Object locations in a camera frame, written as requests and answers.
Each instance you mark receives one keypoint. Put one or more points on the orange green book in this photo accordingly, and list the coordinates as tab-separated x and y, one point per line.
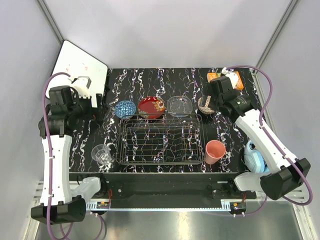
213	75

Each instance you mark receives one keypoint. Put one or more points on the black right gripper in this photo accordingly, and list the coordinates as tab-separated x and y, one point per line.
207	91

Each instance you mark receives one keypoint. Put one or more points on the red floral plate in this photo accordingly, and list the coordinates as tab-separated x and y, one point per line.
151	107

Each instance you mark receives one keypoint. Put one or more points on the white board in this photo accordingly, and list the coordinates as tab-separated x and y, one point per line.
76	62

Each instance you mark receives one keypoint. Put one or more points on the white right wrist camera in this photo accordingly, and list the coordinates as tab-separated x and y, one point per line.
234	78

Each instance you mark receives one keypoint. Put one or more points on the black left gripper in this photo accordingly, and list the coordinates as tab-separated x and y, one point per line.
96	113

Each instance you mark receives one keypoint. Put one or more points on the clear glass plate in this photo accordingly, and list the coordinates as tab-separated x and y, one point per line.
179	106

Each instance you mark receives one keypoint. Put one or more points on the clear drinking glass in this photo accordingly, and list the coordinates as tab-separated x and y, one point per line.
102	154

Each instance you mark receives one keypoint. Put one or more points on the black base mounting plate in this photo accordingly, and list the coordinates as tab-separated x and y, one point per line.
163	185

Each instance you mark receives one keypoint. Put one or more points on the beige patterned bowl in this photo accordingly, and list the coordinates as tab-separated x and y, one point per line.
203	105

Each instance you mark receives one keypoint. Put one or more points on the aluminium cable rail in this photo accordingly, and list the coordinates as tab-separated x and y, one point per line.
143	203

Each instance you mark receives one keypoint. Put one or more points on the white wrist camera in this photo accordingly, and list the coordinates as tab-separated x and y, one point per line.
81	85
234	78

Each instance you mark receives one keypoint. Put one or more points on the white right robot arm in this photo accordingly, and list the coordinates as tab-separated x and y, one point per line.
286	171

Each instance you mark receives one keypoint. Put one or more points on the pink plastic cup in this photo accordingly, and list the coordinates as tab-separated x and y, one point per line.
214	151

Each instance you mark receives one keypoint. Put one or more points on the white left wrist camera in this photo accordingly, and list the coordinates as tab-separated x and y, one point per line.
81	85

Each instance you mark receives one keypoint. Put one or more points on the light blue headphones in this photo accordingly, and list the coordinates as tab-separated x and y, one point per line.
254	160

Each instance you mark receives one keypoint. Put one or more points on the wire dish rack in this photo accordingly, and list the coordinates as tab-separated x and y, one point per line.
167	140

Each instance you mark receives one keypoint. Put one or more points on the blue patterned bowl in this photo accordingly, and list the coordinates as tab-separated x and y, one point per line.
125	109

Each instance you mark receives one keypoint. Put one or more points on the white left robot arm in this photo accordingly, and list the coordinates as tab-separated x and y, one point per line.
58	203

